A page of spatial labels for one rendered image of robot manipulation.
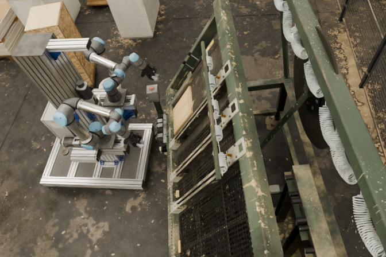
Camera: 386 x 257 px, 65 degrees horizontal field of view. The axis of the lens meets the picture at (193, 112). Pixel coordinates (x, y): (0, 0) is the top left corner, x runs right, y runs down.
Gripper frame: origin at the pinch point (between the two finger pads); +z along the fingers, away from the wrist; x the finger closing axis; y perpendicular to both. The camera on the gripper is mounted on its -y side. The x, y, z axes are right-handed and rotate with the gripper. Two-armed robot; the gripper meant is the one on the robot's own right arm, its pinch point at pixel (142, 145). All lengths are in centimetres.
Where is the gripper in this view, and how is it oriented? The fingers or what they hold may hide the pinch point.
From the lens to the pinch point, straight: 254.6
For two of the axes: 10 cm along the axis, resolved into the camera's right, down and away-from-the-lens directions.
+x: 0.8, -8.3, 5.6
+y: 8.3, -2.6, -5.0
